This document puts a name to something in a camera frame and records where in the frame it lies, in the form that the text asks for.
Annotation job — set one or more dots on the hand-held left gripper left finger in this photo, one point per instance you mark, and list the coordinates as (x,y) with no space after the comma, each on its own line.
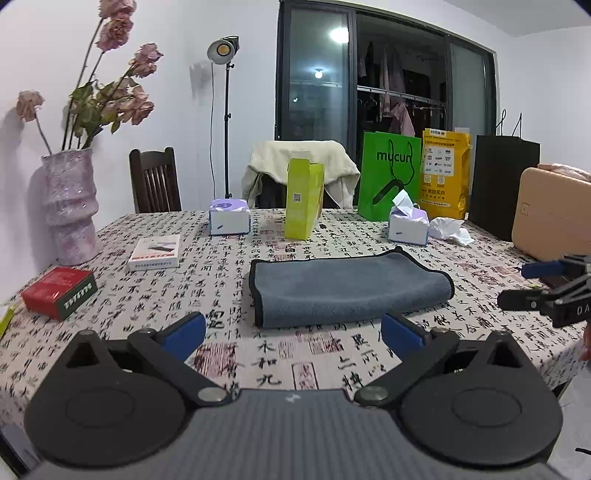
(185,333)

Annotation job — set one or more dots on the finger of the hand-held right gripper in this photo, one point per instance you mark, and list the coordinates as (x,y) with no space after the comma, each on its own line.
(540,268)
(519,300)

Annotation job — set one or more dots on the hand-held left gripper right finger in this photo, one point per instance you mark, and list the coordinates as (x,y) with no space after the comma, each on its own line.
(400,330)

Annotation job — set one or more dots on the grey towel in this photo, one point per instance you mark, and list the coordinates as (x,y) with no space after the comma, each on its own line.
(346,286)

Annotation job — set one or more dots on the person's right hand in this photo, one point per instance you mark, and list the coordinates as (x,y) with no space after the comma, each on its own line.
(587,344)

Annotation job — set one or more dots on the pink case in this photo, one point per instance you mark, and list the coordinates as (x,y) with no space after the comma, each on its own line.
(551,212)

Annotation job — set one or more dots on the flat white box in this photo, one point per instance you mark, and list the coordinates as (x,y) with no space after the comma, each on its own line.
(154,253)

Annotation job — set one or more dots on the calligraphy printed tablecloth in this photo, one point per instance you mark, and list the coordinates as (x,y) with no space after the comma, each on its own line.
(318,362)

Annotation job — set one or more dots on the black paper bag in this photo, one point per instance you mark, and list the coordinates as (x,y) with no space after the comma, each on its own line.
(501,184)

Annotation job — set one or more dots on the crumpled white tissue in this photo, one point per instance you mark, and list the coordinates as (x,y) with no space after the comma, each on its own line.
(450,230)

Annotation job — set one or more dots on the purple white tissue box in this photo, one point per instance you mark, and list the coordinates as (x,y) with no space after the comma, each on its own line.
(228,219)
(408,226)

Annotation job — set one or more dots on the yellow plastic bag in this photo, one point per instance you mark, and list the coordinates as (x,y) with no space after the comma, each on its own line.
(445,175)

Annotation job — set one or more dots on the red green box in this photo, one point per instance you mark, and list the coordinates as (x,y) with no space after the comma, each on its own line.
(55,288)

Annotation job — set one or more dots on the dark wooden chair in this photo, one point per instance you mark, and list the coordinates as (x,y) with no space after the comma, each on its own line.
(154,182)

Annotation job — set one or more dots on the lime green paper bag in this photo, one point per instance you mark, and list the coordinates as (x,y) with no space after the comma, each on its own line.
(302,203)

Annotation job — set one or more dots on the speckled pink vase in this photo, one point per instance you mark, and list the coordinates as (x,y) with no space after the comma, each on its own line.
(69,203)

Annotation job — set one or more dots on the yellow-green strip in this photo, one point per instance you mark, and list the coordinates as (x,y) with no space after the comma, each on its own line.
(4,321)

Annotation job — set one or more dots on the hanging pink garment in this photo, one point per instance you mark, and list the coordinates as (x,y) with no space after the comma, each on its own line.
(402,119)

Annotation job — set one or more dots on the dark flat object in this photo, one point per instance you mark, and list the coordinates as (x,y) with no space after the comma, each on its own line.
(16,450)

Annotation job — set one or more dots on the cream blanket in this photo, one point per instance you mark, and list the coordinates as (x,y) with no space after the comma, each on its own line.
(295,150)

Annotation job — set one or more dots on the floor lamp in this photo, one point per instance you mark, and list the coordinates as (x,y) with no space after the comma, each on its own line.
(226,115)

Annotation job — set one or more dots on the dried pink flowers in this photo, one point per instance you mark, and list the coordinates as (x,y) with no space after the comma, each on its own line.
(115,99)

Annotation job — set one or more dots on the black framed sliding window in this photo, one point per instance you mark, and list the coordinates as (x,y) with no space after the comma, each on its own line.
(318,69)

